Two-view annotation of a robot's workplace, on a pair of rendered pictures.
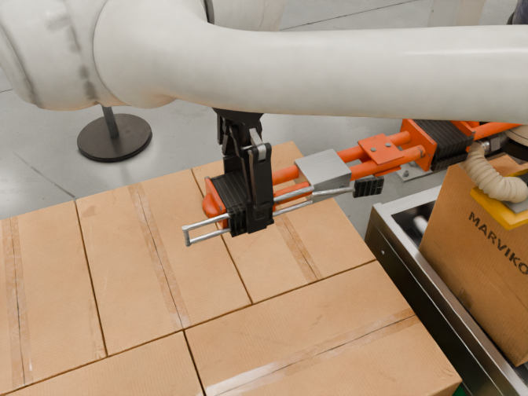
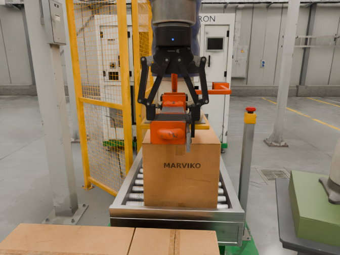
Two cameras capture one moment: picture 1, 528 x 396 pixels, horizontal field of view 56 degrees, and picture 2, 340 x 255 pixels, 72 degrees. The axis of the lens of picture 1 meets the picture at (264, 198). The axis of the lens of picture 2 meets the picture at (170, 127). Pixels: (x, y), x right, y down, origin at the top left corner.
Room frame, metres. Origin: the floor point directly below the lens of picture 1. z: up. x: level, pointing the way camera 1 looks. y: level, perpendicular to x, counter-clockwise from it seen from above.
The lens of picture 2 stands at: (0.28, 0.49, 1.34)
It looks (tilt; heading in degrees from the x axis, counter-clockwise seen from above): 15 degrees down; 296
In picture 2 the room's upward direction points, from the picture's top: straight up
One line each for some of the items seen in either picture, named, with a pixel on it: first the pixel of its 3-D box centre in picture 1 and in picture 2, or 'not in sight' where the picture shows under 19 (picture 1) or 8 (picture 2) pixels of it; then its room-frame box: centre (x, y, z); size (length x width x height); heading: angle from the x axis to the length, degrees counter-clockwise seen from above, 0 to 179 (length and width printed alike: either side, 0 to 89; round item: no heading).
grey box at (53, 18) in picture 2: not in sight; (55, 23); (1.85, -0.82, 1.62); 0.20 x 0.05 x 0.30; 113
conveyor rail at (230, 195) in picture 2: not in sight; (212, 149); (0.87, -1.69, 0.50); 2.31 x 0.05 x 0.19; 113
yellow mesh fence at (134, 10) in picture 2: not in sight; (145, 87); (1.79, -1.96, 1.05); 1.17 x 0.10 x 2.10; 113
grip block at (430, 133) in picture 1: (434, 137); (174, 101); (0.64, -0.29, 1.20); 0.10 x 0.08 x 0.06; 24
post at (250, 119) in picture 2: not in sight; (244, 177); (0.48, -1.21, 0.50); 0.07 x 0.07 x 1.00; 23
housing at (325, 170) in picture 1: (321, 176); (172, 116); (0.56, -0.09, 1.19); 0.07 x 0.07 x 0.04; 24
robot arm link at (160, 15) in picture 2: not in sight; (173, 12); (0.50, 0.03, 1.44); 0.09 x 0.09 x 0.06
